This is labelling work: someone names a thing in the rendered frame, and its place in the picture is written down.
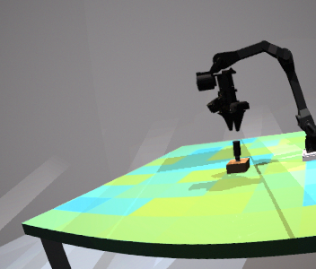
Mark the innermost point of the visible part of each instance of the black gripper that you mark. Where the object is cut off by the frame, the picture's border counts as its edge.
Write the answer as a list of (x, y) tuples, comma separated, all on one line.
[(235, 110)]

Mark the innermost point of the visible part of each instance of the black cylinder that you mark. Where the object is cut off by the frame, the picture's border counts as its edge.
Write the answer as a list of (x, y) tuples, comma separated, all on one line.
[(236, 148)]

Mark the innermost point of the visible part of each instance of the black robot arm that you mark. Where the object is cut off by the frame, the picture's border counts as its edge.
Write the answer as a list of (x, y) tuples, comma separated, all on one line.
[(206, 81)]

